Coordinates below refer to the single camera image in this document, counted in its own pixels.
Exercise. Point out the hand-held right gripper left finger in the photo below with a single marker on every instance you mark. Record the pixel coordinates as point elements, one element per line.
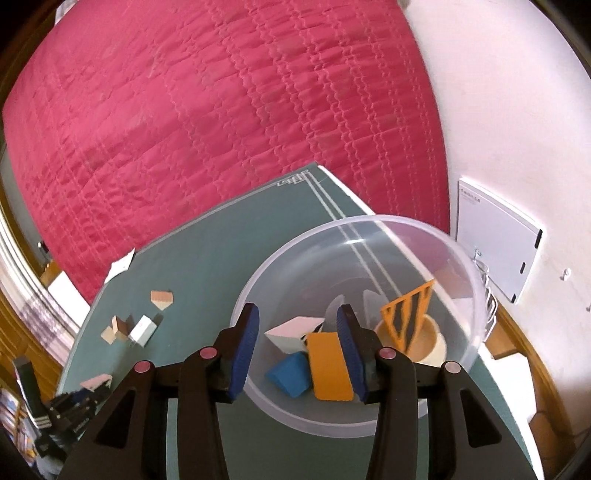
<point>244,350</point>

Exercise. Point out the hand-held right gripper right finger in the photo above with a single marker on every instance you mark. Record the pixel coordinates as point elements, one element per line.
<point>353,355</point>

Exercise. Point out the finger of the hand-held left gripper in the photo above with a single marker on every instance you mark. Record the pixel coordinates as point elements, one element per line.
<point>83,396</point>

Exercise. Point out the pink white wooden block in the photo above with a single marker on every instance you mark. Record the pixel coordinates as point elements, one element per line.
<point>97,381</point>

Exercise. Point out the small orange striped wedge block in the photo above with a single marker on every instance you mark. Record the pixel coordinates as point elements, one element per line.
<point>328,364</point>

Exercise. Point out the blue wedge block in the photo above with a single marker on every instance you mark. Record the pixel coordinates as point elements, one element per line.
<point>288,374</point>

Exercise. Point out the large orange striped wedge block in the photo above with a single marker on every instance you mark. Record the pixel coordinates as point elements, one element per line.
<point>406,318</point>

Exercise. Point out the cream wooden block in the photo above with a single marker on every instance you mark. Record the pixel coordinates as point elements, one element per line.
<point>108,334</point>

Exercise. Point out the white bowl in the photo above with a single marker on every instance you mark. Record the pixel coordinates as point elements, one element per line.
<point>429,344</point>

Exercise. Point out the white grey wooden block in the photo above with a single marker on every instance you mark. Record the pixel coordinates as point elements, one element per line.
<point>143,330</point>

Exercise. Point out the cream tan wooden wedge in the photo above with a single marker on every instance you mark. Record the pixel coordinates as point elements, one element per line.
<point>161,300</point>

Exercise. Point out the clear plastic basin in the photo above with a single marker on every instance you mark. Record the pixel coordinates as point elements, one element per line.
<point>406,240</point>

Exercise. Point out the brown wooden door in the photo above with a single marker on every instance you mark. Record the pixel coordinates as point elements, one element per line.
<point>18,350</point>

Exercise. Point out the green table mat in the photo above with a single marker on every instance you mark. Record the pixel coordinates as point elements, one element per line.
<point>194,277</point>

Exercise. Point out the white wooden cabinet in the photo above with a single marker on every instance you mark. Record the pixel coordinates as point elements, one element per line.
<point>69,295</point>

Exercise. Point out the pale patterned curtain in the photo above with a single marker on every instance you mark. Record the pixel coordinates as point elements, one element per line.
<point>32,300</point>

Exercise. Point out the white paper sheet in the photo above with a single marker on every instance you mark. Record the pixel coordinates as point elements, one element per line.
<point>119,267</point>

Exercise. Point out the brown wooden furniture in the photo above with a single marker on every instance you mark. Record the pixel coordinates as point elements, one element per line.
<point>517,339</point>

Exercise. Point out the red quilted blanket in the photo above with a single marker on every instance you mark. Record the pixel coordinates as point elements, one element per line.
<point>207,115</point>

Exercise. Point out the white wall box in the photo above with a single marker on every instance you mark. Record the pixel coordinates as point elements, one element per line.
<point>498,235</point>

